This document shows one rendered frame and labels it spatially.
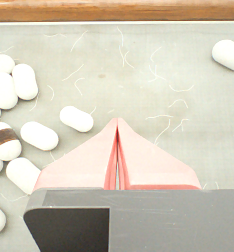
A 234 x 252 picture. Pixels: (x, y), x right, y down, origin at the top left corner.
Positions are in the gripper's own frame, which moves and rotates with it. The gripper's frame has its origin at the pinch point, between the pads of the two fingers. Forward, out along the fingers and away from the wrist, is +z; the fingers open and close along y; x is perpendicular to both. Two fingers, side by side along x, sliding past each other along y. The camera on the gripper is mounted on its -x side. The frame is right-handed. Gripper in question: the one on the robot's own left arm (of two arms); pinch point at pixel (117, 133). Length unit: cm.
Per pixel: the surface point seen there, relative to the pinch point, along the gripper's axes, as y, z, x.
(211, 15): -9.9, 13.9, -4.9
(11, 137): 9.3, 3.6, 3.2
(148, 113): -3.0, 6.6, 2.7
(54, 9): 6.3, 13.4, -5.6
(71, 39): 4.9, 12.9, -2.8
